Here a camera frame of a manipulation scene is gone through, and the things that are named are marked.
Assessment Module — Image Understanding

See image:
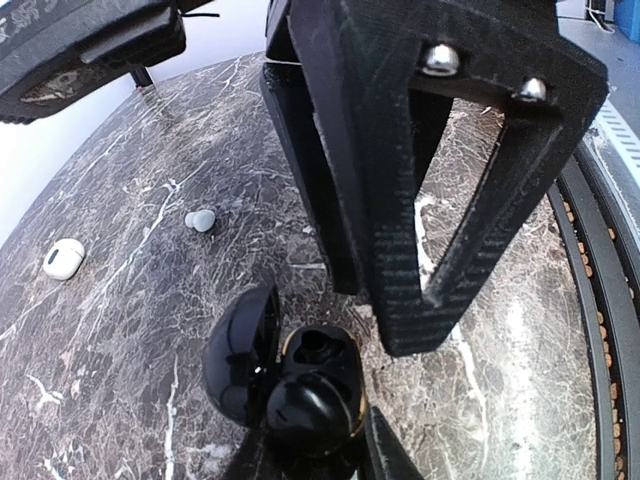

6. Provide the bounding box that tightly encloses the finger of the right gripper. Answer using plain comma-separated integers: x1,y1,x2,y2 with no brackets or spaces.
287,1,608,357
260,62,370,295

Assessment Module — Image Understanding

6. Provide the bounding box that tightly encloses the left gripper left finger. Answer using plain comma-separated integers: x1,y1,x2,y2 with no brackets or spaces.
229,430,278,480

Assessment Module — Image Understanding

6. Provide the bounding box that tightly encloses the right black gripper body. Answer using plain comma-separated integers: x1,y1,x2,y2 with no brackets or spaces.
1,1,186,124

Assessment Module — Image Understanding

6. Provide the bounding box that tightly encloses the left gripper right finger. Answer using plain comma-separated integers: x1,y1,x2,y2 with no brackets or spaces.
367,406,423,480

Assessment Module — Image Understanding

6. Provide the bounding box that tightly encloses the black round charging case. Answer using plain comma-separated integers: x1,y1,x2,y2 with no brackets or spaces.
203,285,369,455

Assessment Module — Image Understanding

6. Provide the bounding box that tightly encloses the beige gold-rimmed charging case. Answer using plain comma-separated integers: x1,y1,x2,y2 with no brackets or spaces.
42,238,86,281

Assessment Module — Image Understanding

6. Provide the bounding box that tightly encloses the black stem earbud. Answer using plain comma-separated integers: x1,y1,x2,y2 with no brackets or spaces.
266,373,353,458

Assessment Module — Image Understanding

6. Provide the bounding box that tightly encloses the blue plastic bin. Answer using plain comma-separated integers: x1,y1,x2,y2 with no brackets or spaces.
614,0,640,42

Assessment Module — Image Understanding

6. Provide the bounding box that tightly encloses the white bud earbud right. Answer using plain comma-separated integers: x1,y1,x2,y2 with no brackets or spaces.
184,209,216,233

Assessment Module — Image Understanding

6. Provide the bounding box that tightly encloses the right black frame post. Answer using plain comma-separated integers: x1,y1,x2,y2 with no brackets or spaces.
130,67,154,90

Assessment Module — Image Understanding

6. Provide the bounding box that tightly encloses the white slotted cable duct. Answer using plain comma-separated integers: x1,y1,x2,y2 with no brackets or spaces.
596,100,640,180

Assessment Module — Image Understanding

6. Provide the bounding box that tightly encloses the black front table rail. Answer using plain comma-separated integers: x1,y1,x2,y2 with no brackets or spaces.
548,146,639,479

